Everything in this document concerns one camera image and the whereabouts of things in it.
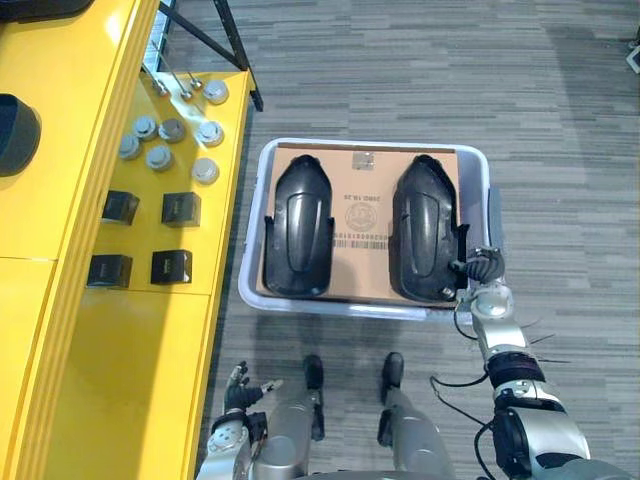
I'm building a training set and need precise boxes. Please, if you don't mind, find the black metal rack frame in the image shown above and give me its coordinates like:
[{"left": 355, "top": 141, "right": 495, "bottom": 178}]
[{"left": 158, "top": 0, "right": 265, "bottom": 112}]

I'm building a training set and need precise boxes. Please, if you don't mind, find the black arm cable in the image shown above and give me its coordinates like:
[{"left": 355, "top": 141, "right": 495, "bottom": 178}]
[{"left": 429, "top": 369, "right": 501, "bottom": 436}]

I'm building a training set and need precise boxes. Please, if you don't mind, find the robot left silver leg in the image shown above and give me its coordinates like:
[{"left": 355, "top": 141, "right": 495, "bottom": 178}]
[{"left": 252, "top": 387, "right": 326, "bottom": 480}]

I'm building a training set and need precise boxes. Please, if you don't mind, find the black plastic housing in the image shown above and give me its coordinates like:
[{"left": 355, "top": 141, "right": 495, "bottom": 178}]
[
  {"left": 0, "top": 0, "right": 94, "bottom": 24},
  {"left": 0, "top": 93, "right": 43, "bottom": 177},
  {"left": 262, "top": 154, "right": 335, "bottom": 300},
  {"left": 388, "top": 153, "right": 471, "bottom": 304}
]

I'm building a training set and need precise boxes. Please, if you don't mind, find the grey plastic bin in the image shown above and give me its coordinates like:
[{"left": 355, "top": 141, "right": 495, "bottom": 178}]
[{"left": 238, "top": 137, "right": 503, "bottom": 322}]

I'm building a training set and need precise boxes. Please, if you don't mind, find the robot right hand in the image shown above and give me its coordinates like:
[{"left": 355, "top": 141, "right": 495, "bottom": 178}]
[{"left": 448, "top": 244, "right": 505, "bottom": 288}]

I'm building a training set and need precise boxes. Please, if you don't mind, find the robot dark foot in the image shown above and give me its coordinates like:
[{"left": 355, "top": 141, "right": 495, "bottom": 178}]
[
  {"left": 380, "top": 351, "right": 405, "bottom": 406},
  {"left": 302, "top": 353, "right": 325, "bottom": 391}
]

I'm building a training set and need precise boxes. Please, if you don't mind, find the small black box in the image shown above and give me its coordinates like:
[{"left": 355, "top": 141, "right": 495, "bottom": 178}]
[
  {"left": 101, "top": 190, "right": 141, "bottom": 225},
  {"left": 86, "top": 254, "right": 134, "bottom": 290},
  {"left": 161, "top": 191, "right": 203, "bottom": 229},
  {"left": 150, "top": 249, "right": 194, "bottom": 286}
]

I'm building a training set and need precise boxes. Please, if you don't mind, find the silver round metal part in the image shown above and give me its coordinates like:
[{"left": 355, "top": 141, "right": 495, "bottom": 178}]
[
  {"left": 195, "top": 121, "right": 225, "bottom": 148},
  {"left": 202, "top": 79, "right": 230, "bottom": 105},
  {"left": 191, "top": 157, "right": 220, "bottom": 186},
  {"left": 145, "top": 145, "right": 175, "bottom": 173},
  {"left": 132, "top": 115, "right": 158, "bottom": 141},
  {"left": 118, "top": 133, "right": 142, "bottom": 161},
  {"left": 158, "top": 118, "right": 185, "bottom": 144}
]

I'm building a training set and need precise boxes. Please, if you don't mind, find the robot right silver leg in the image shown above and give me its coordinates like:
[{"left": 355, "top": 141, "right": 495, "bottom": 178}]
[{"left": 377, "top": 389, "right": 456, "bottom": 480}]

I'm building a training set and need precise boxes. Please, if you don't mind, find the robot left dark foot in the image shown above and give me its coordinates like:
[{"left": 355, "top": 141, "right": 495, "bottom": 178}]
[{"left": 302, "top": 353, "right": 325, "bottom": 391}]

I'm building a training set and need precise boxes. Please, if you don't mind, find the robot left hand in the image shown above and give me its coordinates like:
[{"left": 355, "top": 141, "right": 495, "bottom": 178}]
[{"left": 223, "top": 360, "right": 285, "bottom": 414}]

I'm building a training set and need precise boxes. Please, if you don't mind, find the robot right dark foot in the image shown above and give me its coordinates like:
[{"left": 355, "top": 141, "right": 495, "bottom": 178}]
[{"left": 380, "top": 351, "right": 405, "bottom": 406}]

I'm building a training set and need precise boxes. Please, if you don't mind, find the robot silver leg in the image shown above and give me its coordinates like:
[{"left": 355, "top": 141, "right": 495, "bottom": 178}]
[
  {"left": 377, "top": 389, "right": 456, "bottom": 480},
  {"left": 252, "top": 387, "right": 326, "bottom": 480}
]

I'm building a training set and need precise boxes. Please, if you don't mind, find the brown cardboard sheet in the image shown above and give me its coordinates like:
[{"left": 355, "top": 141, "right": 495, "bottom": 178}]
[{"left": 254, "top": 146, "right": 460, "bottom": 306}]

